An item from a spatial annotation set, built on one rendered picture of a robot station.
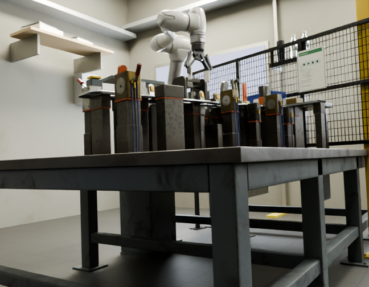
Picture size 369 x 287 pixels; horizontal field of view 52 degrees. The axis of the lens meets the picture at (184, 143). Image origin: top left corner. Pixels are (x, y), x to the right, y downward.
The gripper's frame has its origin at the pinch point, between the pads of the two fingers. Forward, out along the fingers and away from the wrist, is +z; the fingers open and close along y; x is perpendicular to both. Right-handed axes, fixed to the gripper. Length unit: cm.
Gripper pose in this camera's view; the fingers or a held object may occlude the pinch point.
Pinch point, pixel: (199, 79)
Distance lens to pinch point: 222.3
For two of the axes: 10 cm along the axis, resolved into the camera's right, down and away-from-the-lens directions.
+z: 0.3, 10.0, -0.4
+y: 7.7, 0.0, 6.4
